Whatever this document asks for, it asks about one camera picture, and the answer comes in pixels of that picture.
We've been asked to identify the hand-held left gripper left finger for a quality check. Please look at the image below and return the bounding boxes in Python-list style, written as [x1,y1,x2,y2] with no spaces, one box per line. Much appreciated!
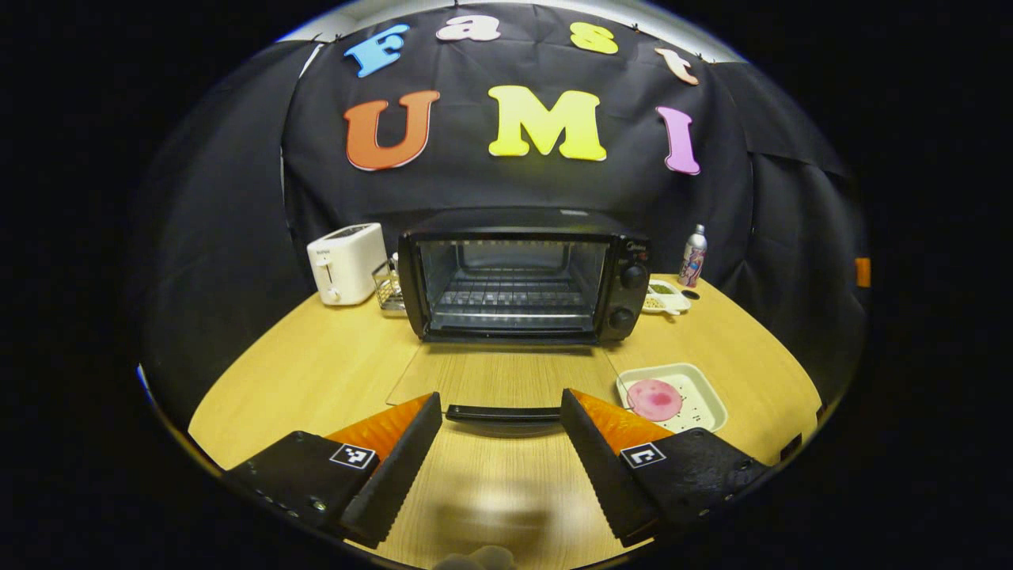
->
[224,391,444,549]

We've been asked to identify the pink ham slice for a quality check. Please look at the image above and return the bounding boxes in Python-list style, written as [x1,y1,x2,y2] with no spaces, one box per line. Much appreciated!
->
[626,378,684,423]

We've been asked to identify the black electric oven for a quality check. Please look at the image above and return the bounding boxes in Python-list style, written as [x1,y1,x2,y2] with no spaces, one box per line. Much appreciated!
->
[386,207,651,439]

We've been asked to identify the wire rack basket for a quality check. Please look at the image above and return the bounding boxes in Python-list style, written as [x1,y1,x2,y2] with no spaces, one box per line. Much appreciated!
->
[372,253,407,317]

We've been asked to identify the white square food tray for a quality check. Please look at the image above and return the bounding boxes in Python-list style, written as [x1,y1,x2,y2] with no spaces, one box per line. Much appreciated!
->
[616,363,729,435]

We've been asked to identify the white toaster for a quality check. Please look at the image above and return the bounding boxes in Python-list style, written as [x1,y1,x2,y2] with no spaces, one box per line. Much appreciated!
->
[306,222,389,307]

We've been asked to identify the white divided snack dish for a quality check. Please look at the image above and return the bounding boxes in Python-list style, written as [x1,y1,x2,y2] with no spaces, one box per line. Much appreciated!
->
[643,279,692,316]

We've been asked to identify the silver spray bottle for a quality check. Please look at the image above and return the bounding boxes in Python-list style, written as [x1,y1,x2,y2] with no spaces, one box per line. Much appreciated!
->
[677,224,708,289]

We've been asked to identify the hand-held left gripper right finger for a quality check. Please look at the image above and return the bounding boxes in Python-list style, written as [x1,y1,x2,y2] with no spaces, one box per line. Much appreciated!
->
[560,387,772,549]

